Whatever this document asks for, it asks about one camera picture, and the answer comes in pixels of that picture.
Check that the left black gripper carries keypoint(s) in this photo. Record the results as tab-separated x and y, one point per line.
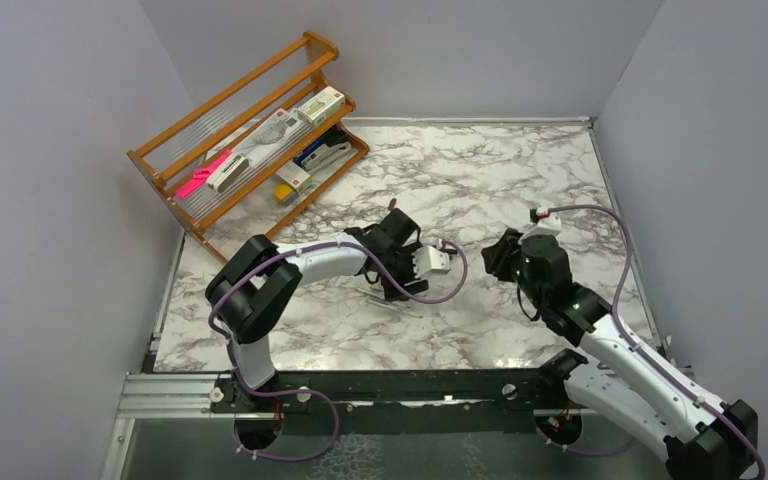
419	284

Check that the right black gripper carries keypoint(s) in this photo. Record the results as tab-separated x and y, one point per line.
498	255

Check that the white pen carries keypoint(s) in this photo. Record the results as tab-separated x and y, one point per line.
401	310
373	295

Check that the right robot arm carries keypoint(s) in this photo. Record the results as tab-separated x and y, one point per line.
694	432

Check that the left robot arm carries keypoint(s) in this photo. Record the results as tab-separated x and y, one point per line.
251	292

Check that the yellow sticky note block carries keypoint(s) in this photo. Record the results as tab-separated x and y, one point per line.
285	195

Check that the blue black stapler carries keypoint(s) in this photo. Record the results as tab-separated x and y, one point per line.
333	141

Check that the small white red box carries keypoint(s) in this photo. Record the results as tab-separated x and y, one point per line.
294	176

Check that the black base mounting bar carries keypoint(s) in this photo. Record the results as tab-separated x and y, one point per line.
515	389

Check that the white green box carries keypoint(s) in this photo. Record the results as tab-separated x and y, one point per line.
321	106

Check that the long white package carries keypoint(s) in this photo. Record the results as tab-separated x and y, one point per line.
272	135

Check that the wooden shelf rack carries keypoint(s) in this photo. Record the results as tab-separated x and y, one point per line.
220	223

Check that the white black box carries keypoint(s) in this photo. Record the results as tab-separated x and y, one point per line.
227	172

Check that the pink highlighter pack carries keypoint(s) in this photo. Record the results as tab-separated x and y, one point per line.
200	176

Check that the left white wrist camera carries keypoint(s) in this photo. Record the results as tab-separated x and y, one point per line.
429	260

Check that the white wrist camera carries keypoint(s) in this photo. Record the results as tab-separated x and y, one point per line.
544	222
429	260

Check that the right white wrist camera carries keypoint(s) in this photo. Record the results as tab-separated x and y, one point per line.
544	222

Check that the aluminium frame rail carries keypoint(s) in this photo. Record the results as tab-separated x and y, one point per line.
166	396

